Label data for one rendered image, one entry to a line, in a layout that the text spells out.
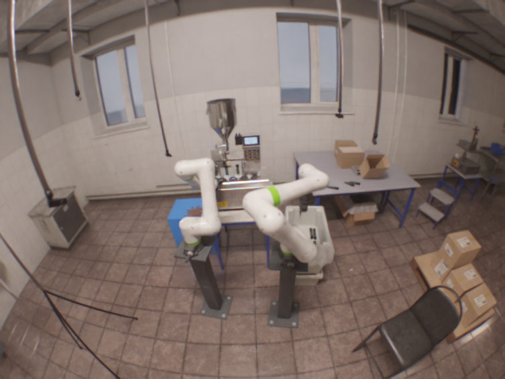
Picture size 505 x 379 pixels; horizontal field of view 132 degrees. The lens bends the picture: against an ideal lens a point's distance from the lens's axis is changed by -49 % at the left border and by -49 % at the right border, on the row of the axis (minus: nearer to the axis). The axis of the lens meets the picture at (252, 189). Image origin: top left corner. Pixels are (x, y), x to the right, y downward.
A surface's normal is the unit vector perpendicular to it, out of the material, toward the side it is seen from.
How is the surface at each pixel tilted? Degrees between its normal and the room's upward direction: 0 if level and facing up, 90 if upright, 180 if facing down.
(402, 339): 0
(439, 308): 77
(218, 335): 0
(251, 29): 90
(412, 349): 0
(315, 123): 90
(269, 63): 90
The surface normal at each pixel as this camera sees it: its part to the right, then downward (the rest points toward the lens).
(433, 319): -0.97, -0.05
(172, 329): -0.06, -0.86
